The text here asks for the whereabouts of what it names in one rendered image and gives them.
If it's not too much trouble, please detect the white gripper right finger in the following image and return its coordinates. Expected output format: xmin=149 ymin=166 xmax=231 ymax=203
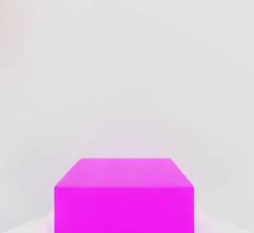
xmin=193 ymin=209 xmax=250 ymax=233

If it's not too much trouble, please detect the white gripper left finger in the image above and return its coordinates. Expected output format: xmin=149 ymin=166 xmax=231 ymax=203
xmin=4 ymin=213 xmax=56 ymax=233

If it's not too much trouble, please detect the small magenta cube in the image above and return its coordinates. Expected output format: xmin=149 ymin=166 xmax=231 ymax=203
xmin=54 ymin=157 xmax=194 ymax=233

